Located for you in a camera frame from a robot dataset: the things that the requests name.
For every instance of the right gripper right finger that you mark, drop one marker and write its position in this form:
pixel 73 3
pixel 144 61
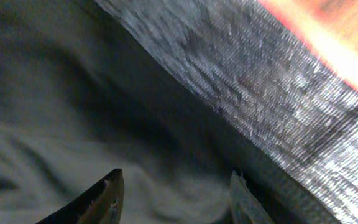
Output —
pixel 245 208

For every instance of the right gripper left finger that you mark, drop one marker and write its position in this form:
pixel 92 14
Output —
pixel 102 203

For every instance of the black leggings grey waistband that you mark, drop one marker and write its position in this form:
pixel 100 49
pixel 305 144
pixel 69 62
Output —
pixel 176 94

